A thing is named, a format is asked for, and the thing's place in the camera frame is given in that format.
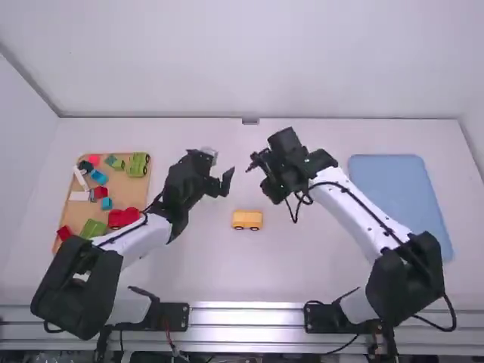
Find yellow toy car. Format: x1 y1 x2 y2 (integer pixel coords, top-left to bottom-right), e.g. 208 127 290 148
231 209 265 232

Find red wheeled toy brick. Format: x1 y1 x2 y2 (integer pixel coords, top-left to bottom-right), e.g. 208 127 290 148
107 206 139 231

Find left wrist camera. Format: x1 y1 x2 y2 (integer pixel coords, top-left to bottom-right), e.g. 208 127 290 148
199 146 220 166

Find silver rails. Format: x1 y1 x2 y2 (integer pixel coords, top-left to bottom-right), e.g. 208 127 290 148
0 301 484 355

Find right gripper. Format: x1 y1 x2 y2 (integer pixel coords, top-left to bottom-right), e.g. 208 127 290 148
245 148 304 191

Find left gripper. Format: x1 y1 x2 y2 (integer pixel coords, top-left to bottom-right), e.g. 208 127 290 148
201 166 237 200

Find blue mat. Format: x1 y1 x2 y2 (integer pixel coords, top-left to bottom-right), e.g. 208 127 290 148
346 152 455 262

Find black cable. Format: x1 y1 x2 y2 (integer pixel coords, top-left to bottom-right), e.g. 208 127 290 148
42 320 67 335
414 290 458 334
283 187 317 225

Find green wheeled toy brick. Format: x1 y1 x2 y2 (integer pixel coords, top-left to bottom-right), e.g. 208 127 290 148
127 151 150 178

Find tan tray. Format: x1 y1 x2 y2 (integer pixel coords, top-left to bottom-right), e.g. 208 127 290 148
51 151 154 256

